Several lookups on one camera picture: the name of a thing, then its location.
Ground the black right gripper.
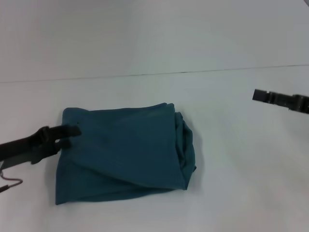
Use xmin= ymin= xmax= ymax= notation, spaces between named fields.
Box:
xmin=252 ymin=88 xmax=309 ymax=113

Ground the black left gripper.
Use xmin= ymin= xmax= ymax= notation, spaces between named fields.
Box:
xmin=0 ymin=124 xmax=82 ymax=167

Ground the teal blue t-shirt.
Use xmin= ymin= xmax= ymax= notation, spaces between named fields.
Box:
xmin=55 ymin=102 xmax=199 ymax=205

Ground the left arm cable with connector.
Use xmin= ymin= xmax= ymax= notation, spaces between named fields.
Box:
xmin=0 ymin=160 xmax=24 ymax=193

